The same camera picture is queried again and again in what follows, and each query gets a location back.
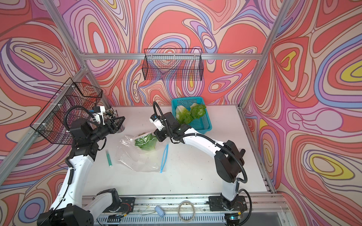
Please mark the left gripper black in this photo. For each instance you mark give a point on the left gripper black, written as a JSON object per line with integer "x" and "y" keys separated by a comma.
{"x": 111, "y": 127}

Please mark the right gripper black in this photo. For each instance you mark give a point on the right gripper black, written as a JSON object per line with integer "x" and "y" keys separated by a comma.
{"x": 158, "y": 133}

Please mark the chinese cabbage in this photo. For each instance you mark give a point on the chinese cabbage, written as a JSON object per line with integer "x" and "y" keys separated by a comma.
{"x": 197, "y": 110}
{"x": 183, "y": 115}

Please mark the clear zip-top bag blue seal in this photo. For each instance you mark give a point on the clear zip-top bag blue seal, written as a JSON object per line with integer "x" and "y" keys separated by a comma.
{"x": 140, "y": 161}

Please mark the small clear bag pink seal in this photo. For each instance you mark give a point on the small clear bag pink seal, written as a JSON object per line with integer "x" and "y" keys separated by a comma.
{"x": 128, "y": 141}

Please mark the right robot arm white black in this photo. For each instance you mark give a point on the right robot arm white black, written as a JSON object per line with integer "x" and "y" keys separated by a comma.
{"x": 228, "y": 158}

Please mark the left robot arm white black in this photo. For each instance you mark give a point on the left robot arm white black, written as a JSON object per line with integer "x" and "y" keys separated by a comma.
{"x": 67, "y": 209}

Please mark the clear cup of pens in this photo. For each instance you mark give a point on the clear cup of pens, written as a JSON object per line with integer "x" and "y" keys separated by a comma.
{"x": 110, "y": 113}

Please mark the teal plastic basket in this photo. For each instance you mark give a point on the teal plastic basket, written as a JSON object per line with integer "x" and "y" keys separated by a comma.
{"x": 203, "y": 124}

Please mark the green marker pen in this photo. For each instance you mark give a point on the green marker pen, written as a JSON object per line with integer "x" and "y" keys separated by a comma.
{"x": 109, "y": 158}

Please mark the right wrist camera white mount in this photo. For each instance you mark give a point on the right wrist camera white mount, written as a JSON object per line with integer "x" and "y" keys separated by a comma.
{"x": 156, "y": 122}

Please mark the black wire basket back wall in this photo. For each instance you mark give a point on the black wire basket back wall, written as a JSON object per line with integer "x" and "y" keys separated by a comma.
{"x": 177, "y": 64}

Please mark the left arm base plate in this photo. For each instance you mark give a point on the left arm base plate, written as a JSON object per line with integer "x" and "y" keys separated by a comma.
{"x": 126, "y": 205}

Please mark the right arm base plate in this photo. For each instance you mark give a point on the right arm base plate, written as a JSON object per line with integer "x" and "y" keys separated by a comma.
{"x": 219, "y": 203}

